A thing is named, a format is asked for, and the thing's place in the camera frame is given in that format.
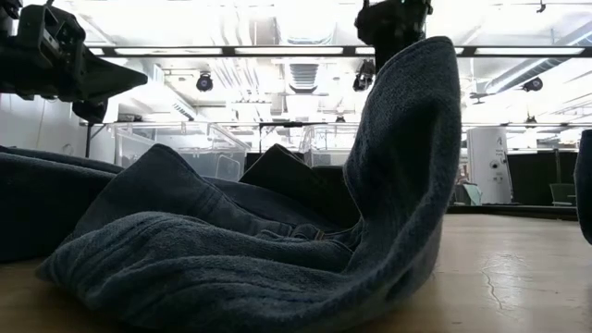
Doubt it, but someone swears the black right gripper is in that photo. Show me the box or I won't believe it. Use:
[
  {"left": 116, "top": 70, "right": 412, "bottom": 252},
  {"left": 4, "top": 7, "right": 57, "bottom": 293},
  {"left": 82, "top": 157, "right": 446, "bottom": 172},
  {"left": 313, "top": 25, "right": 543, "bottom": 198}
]
[{"left": 354, "top": 0, "right": 434, "bottom": 74}]

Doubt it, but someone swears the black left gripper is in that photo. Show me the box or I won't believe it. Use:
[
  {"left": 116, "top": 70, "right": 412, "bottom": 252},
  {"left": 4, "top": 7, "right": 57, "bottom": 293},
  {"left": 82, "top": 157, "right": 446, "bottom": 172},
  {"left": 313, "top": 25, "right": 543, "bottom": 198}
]
[{"left": 13, "top": 43, "right": 149, "bottom": 125}]

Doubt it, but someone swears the dark navy hat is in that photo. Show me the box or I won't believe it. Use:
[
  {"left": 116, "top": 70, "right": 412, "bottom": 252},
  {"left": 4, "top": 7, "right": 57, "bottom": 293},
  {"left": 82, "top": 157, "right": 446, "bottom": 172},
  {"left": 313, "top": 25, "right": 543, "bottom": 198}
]
[{"left": 0, "top": 144, "right": 125, "bottom": 264}]

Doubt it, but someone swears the blue denim hat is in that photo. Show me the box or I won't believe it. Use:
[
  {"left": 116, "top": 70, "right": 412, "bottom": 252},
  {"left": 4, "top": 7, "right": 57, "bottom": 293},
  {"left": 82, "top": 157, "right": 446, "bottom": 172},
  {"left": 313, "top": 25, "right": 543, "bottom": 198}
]
[{"left": 64, "top": 142, "right": 362, "bottom": 244}]

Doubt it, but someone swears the dark green cap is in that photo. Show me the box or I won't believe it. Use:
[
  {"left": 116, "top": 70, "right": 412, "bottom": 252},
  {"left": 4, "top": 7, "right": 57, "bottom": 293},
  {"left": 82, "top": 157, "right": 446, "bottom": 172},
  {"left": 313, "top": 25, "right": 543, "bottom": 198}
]
[{"left": 239, "top": 142, "right": 362, "bottom": 230}]

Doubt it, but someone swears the blue-grey terry bucket hat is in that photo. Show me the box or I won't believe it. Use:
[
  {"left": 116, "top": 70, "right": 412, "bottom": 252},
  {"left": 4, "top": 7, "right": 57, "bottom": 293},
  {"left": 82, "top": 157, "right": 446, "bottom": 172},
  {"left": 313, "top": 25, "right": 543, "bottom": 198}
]
[{"left": 35, "top": 35, "right": 463, "bottom": 333}]

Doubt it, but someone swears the dark grey-blue bucket hat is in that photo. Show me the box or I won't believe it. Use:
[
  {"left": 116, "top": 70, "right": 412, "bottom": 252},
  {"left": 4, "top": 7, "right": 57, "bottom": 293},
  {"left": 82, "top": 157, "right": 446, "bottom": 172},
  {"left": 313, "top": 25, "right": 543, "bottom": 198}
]
[{"left": 573, "top": 129, "right": 592, "bottom": 246}]

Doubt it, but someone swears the clear plastic bin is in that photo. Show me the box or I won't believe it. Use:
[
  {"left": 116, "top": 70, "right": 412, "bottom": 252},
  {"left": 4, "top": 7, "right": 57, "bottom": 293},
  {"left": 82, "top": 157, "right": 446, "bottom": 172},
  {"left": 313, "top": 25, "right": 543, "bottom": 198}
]
[
  {"left": 109, "top": 121, "right": 252, "bottom": 182},
  {"left": 299, "top": 122, "right": 362, "bottom": 167}
]

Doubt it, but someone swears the overhead light bar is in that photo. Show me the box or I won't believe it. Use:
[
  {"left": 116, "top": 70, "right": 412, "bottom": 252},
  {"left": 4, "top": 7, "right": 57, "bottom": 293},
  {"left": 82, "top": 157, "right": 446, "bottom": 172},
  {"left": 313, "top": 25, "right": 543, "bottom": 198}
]
[{"left": 85, "top": 44, "right": 592, "bottom": 58}]

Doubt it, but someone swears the green chair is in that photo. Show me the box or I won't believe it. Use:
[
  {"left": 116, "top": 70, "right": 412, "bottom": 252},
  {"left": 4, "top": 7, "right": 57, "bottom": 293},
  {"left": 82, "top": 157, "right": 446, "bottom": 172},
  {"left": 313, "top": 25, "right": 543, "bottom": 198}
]
[{"left": 549, "top": 182, "right": 578, "bottom": 207}]

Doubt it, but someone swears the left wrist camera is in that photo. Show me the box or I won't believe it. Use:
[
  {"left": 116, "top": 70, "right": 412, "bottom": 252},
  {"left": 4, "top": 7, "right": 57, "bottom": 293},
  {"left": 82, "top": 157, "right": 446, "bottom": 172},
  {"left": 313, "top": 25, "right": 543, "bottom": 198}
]
[{"left": 17, "top": 4, "right": 87, "bottom": 61}]

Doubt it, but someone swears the black metal table frame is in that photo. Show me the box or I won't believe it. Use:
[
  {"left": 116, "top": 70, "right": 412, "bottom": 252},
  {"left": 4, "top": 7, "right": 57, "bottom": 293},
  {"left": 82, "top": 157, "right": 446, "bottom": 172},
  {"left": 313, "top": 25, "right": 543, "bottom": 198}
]
[{"left": 78, "top": 119, "right": 579, "bottom": 218}]

